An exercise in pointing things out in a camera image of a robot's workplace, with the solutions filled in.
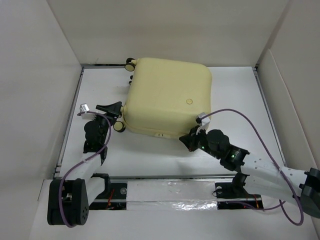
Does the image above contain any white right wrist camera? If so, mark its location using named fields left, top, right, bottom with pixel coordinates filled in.
left=195, top=112, right=211, bottom=134

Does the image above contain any silver foil tape strip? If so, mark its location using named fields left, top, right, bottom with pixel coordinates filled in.
left=126, top=180, right=218, bottom=211

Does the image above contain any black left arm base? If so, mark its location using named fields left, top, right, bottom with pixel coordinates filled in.
left=89, top=179, right=128, bottom=211

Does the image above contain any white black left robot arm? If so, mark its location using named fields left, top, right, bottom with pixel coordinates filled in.
left=47, top=101, right=123, bottom=228

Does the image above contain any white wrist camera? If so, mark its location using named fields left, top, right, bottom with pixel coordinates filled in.
left=77, top=103, right=96, bottom=121
left=195, top=112, right=211, bottom=134

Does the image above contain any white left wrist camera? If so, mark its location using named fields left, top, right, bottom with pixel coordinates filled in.
left=77, top=103, right=96, bottom=121

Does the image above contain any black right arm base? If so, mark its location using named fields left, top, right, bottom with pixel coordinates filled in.
left=212, top=182, right=264, bottom=210

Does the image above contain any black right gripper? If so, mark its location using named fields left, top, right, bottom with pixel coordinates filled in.
left=179, top=125, right=221, bottom=160

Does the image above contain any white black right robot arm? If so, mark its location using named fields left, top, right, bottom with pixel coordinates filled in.
left=179, top=126, right=320, bottom=219

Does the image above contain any aluminium front rail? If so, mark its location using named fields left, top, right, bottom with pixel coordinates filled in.
left=53, top=173, right=291, bottom=181

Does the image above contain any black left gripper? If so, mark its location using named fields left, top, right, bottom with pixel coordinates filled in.
left=91, top=102, right=121, bottom=145

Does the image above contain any pale yellow hard-shell suitcase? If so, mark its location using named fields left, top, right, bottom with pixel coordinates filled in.
left=121, top=57, right=213, bottom=139

